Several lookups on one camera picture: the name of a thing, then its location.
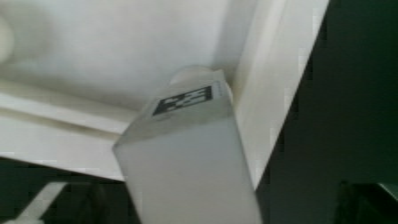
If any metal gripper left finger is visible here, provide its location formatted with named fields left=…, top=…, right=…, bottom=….
left=16, top=182, right=68, bottom=224

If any white square tabletop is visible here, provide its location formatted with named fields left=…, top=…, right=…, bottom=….
left=0, top=0, right=332, bottom=189

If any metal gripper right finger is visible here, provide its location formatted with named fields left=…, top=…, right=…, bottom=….
left=336, top=182, right=398, bottom=224

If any white leg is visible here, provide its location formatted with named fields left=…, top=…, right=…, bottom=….
left=114, top=66, right=263, bottom=224

